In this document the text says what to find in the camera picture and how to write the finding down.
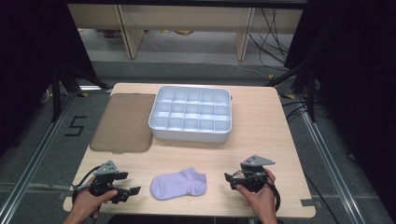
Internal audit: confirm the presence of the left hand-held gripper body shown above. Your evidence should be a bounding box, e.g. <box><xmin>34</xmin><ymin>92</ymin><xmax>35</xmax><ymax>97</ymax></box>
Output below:
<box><xmin>90</xmin><ymin>160</ymin><xmax>129</xmax><ymax>198</ymax></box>

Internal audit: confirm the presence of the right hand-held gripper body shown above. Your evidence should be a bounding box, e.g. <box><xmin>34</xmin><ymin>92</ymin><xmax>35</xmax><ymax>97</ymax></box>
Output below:
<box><xmin>233</xmin><ymin>154</ymin><xmax>276</xmax><ymax>193</ymax></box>

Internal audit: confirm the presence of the lilac ankle sock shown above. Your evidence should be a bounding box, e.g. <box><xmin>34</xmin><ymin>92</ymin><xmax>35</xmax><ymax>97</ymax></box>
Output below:
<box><xmin>149</xmin><ymin>167</ymin><xmax>208</xmax><ymax>202</ymax></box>

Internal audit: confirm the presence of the white compartment organizer box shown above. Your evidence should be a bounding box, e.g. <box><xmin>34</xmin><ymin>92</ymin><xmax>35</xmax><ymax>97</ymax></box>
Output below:
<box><xmin>148</xmin><ymin>85</ymin><xmax>233</xmax><ymax>145</ymax></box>

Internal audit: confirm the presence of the person's right hand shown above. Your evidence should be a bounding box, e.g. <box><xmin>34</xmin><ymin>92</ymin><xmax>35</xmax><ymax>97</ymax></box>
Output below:
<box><xmin>234</xmin><ymin>167</ymin><xmax>278</xmax><ymax>217</ymax></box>

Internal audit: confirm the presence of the person's left hand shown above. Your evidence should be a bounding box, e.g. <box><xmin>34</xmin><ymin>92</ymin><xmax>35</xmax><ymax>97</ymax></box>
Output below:
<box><xmin>65</xmin><ymin>186</ymin><xmax>120</xmax><ymax>220</ymax></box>

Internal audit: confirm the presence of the black metal stand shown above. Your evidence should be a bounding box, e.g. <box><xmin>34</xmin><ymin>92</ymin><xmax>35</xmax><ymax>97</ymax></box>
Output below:
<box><xmin>50</xmin><ymin>60</ymin><xmax>110</xmax><ymax>123</ymax></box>
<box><xmin>263</xmin><ymin>60</ymin><xmax>319</xmax><ymax>123</ymax></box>

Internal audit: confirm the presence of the black curtain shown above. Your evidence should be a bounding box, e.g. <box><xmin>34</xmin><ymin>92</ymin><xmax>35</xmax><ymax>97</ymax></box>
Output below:
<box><xmin>0</xmin><ymin>0</ymin><xmax>108</xmax><ymax>158</ymax></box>
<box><xmin>283</xmin><ymin>0</ymin><xmax>396</xmax><ymax>216</ymax></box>

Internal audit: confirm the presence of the light wooden desk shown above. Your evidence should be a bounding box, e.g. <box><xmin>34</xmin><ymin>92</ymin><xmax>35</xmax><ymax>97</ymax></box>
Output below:
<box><xmin>66</xmin><ymin>3</ymin><xmax>304</xmax><ymax>62</ymax></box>

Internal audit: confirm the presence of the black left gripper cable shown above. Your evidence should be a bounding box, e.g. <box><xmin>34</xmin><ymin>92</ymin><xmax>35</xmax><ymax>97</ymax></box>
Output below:
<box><xmin>71</xmin><ymin>165</ymin><xmax>104</xmax><ymax>204</ymax></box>

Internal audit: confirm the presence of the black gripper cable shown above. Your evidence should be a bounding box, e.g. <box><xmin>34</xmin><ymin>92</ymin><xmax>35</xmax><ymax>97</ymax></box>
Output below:
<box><xmin>71</xmin><ymin>165</ymin><xmax>104</xmax><ymax>204</ymax></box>
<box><xmin>233</xmin><ymin>169</ymin><xmax>282</xmax><ymax>213</ymax></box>

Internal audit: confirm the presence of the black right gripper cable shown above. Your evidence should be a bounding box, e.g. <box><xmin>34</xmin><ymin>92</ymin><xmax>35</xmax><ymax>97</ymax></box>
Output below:
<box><xmin>233</xmin><ymin>169</ymin><xmax>282</xmax><ymax>213</ymax></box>

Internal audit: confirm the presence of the thin black floor cable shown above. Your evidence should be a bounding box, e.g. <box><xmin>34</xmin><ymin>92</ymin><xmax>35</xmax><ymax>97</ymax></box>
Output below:
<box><xmin>303</xmin><ymin>172</ymin><xmax>341</xmax><ymax>224</ymax></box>

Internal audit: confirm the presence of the aluminium floor rail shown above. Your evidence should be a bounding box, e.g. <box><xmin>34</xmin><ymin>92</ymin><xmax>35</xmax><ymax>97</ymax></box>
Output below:
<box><xmin>299</xmin><ymin>110</ymin><xmax>369</xmax><ymax>224</ymax></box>
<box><xmin>0</xmin><ymin>92</ymin><xmax>78</xmax><ymax>224</ymax></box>

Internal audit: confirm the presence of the bundle of black floor cables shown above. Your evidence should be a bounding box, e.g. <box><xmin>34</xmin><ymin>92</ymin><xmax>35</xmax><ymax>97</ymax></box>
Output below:
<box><xmin>248</xmin><ymin>7</ymin><xmax>291</xmax><ymax>69</ymax></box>

